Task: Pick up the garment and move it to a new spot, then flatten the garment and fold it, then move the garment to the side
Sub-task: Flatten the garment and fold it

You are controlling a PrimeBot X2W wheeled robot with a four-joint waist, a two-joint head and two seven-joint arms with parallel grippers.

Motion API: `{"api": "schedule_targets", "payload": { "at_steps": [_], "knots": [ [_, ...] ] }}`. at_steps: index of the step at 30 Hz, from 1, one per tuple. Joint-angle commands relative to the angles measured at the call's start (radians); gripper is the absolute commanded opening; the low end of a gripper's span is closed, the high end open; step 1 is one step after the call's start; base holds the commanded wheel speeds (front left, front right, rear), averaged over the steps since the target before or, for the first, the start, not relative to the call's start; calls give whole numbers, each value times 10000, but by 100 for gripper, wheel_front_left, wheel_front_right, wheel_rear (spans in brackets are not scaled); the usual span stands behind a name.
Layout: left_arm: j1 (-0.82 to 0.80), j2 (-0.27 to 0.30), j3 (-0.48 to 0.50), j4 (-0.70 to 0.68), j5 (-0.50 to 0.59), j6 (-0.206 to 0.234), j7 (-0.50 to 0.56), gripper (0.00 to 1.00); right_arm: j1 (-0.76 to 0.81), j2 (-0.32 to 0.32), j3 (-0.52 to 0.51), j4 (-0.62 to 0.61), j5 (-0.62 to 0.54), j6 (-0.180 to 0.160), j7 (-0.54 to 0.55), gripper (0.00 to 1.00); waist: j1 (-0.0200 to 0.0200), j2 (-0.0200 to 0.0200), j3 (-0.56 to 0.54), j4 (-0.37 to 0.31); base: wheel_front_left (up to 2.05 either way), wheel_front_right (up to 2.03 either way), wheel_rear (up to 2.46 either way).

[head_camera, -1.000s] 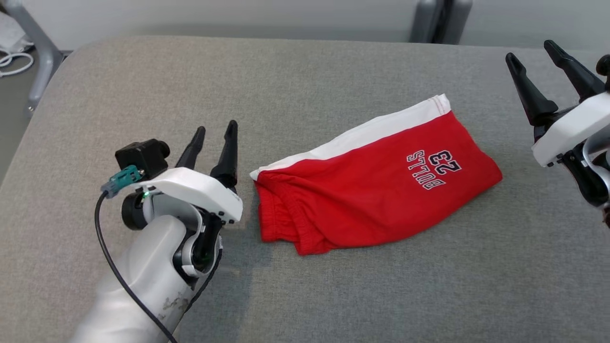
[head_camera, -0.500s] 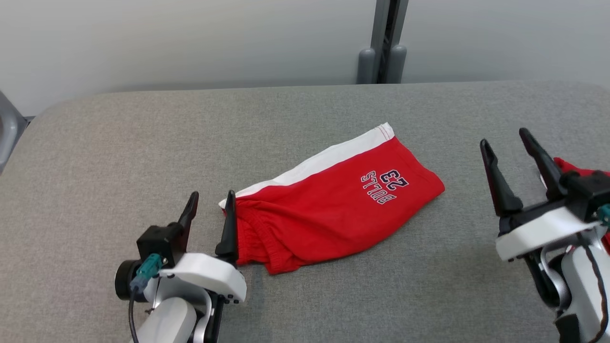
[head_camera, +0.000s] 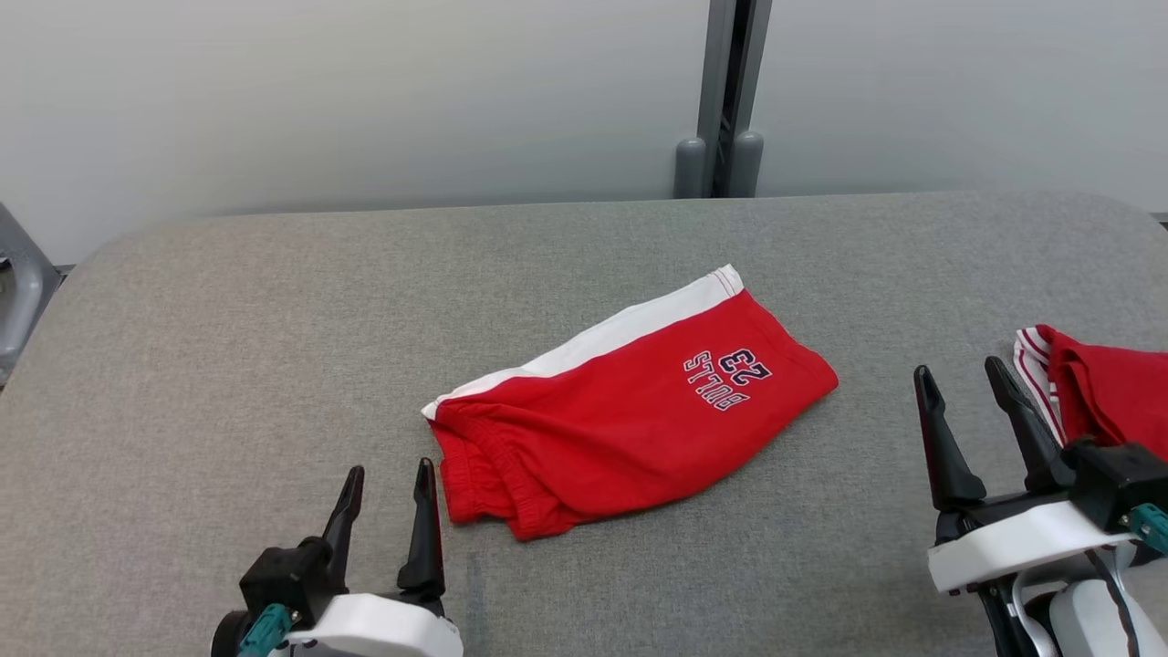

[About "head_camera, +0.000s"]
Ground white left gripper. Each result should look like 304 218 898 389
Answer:
272 457 464 657

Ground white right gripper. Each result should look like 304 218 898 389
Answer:
913 356 1142 596

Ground red basketball jersey number 23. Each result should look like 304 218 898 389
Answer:
1013 324 1168 462

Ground red shorts with white stripe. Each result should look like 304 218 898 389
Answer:
422 265 839 541

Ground grey curved chair leg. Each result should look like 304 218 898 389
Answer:
0 203 63 389

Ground teal left cable connector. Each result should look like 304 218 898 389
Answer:
237 604 295 657

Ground teal cable connector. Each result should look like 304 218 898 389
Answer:
1121 504 1168 556
237 604 295 657

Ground teal right cable connector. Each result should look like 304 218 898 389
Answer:
1121 504 1168 556

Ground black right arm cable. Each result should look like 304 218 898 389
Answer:
1086 547 1143 657

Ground grey metal post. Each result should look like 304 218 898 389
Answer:
673 0 773 199

